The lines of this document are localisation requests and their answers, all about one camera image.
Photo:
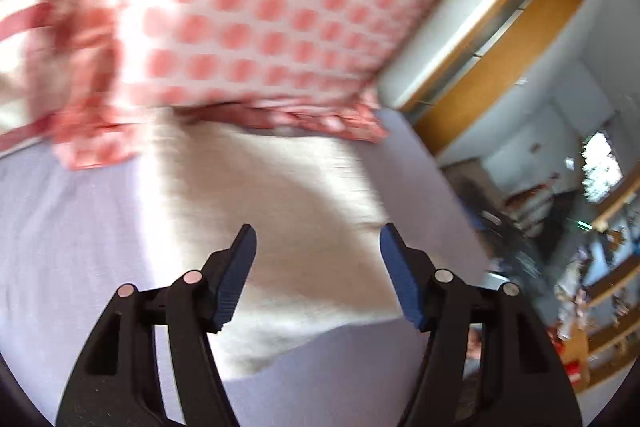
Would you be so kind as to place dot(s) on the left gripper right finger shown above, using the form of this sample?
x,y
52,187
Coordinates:
x,y
488,360

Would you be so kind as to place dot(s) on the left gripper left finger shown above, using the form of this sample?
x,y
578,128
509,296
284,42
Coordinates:
x,y
116,382

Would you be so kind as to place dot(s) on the beige cable-knit sweater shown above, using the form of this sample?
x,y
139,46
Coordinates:
x,y
317,204

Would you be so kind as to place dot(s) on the wooden shelf with items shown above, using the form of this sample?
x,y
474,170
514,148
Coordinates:
x,y
596,329

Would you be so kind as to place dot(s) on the lilac bed sheet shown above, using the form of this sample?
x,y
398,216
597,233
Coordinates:
x,y
70,238

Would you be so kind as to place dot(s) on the red checked pillow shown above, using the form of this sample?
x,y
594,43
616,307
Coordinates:
x,y
36,43

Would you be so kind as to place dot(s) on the pink polka dot pillow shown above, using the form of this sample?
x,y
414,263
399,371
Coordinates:
x,y
265,64

